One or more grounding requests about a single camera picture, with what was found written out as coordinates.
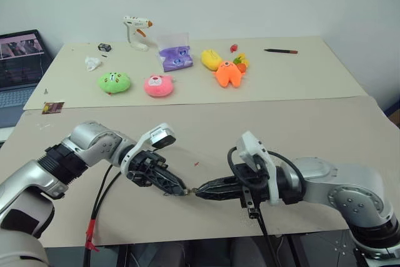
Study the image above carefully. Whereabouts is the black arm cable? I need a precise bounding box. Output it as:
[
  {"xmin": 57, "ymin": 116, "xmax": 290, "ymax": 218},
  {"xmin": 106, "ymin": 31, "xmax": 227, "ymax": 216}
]
[
  {"xmin": 81, "ymin": 164, "xmax": 123, "ymax": 267},
  {"xmin": 226, "ymin": 146, "xmax": 306, "ymax": 267}
]

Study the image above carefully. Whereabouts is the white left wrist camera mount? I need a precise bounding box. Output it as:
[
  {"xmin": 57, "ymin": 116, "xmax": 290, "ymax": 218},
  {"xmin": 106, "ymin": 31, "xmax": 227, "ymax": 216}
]
[{"xmin": 120, "ymin": 123, "xmax": 177, "ymax": 181}]

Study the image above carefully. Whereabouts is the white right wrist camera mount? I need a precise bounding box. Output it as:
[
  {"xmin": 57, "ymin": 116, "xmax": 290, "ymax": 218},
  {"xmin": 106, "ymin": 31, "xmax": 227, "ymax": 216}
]
[{"xmin": 235, "ymin": 131, "xmax": 279, "ymax": 207}]

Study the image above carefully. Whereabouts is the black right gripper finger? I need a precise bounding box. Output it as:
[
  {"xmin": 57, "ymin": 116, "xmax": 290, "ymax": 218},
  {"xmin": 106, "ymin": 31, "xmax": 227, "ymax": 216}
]
[
  {"xmin": 198, "ymin": 176, "xmax": 242, "ymax": 191},
  {"xmin": 194, "ymin": 188, "xmax": 244, "ymax": 202}
]

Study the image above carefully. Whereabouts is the beige cardboard sheet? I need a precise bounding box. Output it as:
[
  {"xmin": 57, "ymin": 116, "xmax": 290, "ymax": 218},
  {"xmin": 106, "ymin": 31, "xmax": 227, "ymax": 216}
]
[{"xmin": 22, "ymin": 35, "xmax": 370, "ymax": 112}]

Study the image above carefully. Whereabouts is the dark grey rounded shape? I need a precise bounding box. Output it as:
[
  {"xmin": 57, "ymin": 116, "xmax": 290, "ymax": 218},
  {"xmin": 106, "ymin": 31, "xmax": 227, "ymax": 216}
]
[{"xmin": 129, "ymin": 241, "xmax": 186, "ymax": 267}]

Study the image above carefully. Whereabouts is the yellow plush toy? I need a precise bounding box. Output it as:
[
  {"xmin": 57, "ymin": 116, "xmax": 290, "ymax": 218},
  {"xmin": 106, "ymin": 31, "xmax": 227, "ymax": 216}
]
[{"xmin": 200, "ymin": 49, "xmax": 224, "ymax": 71}]

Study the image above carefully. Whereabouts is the orange plush toy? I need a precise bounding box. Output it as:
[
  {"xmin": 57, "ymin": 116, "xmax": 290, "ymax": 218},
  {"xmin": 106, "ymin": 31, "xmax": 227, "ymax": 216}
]
[{"xmin": 212, "ymin": 60, "xmax": 246, "ymax": 89}]

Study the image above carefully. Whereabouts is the clear bag with purple pack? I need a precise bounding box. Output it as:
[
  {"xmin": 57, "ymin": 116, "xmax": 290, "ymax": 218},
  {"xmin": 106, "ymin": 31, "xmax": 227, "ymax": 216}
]
[{"xmin": 156, "ymin": 32, "xmax": 194, "ymax": 73}]

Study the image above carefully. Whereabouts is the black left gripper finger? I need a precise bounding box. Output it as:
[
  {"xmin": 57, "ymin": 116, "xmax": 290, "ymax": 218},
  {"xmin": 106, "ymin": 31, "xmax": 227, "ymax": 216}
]
[
  {"xmin": 159, "ymin": 166, "xmax": 189, "ymax": 193},
  {"xmin": 149, "ymin": 176, "xmax": 187, "ymax": 198}
]

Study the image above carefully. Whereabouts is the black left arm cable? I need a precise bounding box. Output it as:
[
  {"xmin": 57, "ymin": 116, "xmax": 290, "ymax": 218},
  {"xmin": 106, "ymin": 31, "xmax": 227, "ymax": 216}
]
[{"xmin": 81, "ymin": 164, "xmax": 123, "ymax": 267}]

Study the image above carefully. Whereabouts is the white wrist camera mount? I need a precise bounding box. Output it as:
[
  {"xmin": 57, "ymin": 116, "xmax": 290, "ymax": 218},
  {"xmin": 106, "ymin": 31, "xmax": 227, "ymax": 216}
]
[
  {"xmin": 235, "ymin": 131, "xmax": 279, "ymax": 207},
  {"xmin": 120, "ymin": 123, "xmax": 177, "ymax": 181}
]

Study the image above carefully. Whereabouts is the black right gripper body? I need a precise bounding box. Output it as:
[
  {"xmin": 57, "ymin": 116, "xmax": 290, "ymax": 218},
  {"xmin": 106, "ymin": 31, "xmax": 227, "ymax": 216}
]
[{"xmin": 232, "ymin": 163, "xmax": 271, "ymax": 209}]

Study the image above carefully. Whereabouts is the dark pen with red end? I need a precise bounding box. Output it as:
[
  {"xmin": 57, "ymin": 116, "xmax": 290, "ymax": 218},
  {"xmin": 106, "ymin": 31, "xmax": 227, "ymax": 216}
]
[{"xmin": 263, "ymin": 48, "xmax": 299, "ymax": 55}]

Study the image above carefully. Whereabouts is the open grey laptop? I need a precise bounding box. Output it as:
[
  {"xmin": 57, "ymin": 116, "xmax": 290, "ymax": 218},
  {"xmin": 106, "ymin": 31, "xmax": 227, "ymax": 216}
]
[{"xmin": 0, "ymin": 29, "xmax": 55, "ymax": 129}]

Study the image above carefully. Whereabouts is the small brown printed card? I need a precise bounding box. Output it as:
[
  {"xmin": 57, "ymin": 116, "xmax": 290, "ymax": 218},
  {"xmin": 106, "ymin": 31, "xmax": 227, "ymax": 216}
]
[{"xmin": 41, "ymin": 101, "xmax": 66, "ymax": 114}]

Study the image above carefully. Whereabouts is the black panel with white marks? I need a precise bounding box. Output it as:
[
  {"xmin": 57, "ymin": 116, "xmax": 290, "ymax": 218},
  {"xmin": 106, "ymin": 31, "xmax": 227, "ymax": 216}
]
[{"xmin": 289, "ymin": 228, "xmax": 369, "ymax": 267}]

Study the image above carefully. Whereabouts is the black table leg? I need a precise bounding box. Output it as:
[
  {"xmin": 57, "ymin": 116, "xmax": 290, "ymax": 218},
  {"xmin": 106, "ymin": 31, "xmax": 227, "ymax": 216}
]
[{"xmin": 116, "ymin": 243, "xmax": 129, "ymax": 267}]

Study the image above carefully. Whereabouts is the small colourful fruit toy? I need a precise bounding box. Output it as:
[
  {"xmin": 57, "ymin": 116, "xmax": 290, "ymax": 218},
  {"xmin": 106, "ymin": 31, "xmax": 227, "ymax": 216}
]
[{"xmin": 232, "ymin": 53, "xmax": 251, "ymax": 73}]

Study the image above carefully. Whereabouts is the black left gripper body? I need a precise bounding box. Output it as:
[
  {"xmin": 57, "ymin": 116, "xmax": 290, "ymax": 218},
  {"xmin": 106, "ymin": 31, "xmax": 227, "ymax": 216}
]
[{"xmin": 126, "ymin": 150, "xmax": 170, "ymax": 190}]

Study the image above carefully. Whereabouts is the crumpled white tissue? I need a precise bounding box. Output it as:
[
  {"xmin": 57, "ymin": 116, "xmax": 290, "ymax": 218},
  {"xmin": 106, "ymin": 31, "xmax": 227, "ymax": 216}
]
[{"xmin": 84, "ymin": 56, "xmax": 103, "ymax": 72}]

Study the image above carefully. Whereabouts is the white hot glue gun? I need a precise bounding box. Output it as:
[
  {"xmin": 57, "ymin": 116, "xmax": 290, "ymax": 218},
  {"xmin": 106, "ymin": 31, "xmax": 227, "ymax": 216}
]
[{"xmin": 122, "ymin": 15, "xmax": 155, "ymax": 53}]

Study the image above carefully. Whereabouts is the green plush toy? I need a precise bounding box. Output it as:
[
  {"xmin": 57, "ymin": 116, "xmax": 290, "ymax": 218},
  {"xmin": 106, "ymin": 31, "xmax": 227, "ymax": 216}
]
[{"xmin": 97, "ymin": 71, "xmax": 133, "ymax": 96}]

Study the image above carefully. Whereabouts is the pink plush toy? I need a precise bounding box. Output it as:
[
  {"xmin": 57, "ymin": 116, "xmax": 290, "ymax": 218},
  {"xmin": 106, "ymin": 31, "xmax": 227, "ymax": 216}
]
[{"xmin": 143, "ymin": 74, "xmax": 176, "ymax": 99}]

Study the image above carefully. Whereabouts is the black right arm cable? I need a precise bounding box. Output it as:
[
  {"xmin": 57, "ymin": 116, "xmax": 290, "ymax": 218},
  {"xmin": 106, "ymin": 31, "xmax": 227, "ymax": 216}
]
[{"xmin": 226, "ymin": 146, "xmax": 306, "ymax": 267}]

